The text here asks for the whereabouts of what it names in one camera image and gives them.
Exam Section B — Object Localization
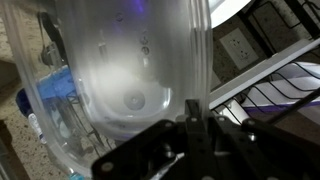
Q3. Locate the rectangular clear plastic container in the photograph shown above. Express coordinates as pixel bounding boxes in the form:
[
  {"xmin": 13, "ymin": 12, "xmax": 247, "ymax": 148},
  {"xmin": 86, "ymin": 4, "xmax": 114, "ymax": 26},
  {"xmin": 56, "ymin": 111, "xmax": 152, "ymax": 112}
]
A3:
[{"xmin": 1, "ymin": 0, "xmax": 214, "ymax": 178}]

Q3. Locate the purple bowl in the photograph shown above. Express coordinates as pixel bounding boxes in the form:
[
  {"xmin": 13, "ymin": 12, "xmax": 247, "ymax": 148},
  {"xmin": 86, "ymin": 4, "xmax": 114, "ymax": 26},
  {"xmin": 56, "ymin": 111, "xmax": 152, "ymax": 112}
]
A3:
[{"xmin": 240, "ymin": 61, "xmax": 320, "ymax": 125}]

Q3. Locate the large white plate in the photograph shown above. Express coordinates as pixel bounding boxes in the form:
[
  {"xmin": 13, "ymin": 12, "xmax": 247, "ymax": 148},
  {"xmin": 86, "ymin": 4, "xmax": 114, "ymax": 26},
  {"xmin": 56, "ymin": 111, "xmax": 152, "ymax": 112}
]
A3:
[{"xmin": 209, "ymin": 37, "xmax": 320, "ymax": 110}]

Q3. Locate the white wall outlet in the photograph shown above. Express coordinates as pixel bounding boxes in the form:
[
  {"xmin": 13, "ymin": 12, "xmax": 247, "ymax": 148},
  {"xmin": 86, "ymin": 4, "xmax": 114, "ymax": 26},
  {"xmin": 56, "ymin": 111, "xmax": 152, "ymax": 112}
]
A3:
[{"xmin": 219, "ymin": 27, "xmax": 260, "ymax": 71}]

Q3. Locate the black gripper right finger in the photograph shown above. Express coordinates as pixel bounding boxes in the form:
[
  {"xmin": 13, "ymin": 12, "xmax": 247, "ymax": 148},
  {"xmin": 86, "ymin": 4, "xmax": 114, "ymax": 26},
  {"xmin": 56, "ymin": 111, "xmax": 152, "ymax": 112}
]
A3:
[{"xmin": 209, "ymin": 114, "xmax": 320, "ymax": 180}]

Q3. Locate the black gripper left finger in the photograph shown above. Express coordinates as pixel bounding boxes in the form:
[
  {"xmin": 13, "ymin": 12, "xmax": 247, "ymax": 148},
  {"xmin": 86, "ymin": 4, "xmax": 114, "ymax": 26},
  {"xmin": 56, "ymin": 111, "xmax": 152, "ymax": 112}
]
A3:
[{"xmin": 91, "ymin": 99, "xmax": 214, "ymax": 180}]

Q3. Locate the plain white mug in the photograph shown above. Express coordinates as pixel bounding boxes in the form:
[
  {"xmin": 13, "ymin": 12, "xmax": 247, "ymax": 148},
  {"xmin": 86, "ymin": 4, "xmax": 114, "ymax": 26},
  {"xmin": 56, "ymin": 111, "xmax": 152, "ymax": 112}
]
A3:
[{"xmin": 215, "ymin": 99, "xmax": 252, "ymax": 125}]

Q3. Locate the blue water jug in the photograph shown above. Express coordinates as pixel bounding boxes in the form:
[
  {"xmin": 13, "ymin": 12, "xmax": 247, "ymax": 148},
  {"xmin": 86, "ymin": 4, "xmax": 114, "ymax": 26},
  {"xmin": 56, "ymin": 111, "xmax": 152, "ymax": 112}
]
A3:
[{"xmin": 15, "ymin": 64, "xmax": 77, "ymax": 118}]

